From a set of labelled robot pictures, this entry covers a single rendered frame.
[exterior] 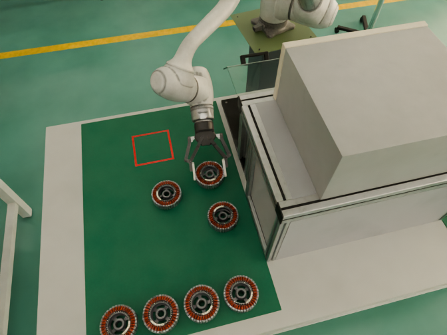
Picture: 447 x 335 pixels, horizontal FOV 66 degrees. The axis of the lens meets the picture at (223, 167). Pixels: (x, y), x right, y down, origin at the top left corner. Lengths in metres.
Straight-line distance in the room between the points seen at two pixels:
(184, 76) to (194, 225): 0.53
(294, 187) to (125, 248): 0.65
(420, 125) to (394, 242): 0.60
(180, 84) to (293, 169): 0.49
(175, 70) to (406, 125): 0.72
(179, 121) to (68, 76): 1.70
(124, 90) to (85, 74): 0.38
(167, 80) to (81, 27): 2.45
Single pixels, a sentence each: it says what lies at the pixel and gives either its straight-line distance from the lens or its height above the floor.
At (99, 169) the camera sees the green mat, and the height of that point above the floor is 0.75.
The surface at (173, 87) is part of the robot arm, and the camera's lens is 1.19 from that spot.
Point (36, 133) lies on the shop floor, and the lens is 2.79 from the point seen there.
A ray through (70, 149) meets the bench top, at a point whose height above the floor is 0.75.
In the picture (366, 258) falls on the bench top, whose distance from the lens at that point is 1.34.
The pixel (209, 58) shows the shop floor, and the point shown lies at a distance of 3.03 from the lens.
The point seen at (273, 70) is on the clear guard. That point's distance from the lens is 1.32.
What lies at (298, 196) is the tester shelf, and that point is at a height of 1.11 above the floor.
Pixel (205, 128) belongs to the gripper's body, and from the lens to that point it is 1.31.
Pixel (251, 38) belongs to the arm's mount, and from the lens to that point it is 1.98.
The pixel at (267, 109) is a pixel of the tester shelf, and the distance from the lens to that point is 1.11.
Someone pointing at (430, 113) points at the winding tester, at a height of 1.32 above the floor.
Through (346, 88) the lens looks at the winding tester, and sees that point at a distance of 0.93.
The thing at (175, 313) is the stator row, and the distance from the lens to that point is 1.16.
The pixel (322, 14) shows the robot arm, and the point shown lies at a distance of 1.85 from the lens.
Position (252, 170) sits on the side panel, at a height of 0.96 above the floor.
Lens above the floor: 1.92
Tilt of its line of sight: 57 degrees down
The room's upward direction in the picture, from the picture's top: 1 degrees clockwise
